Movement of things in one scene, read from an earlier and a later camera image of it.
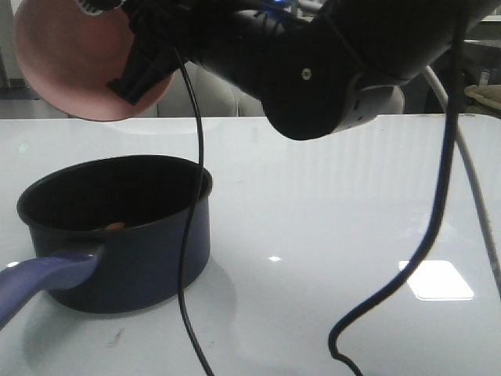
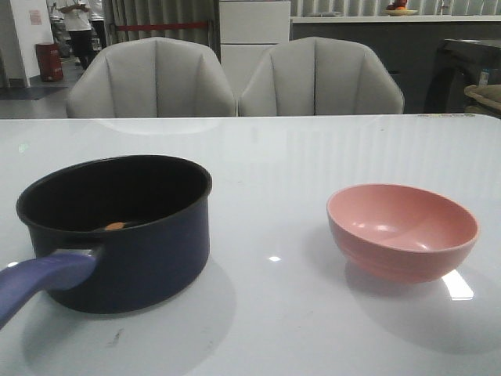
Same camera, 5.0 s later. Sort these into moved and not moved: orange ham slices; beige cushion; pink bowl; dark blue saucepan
Moved: pink bowl
Not moved: beige cushion; dark blue saucepan; orange ham slices
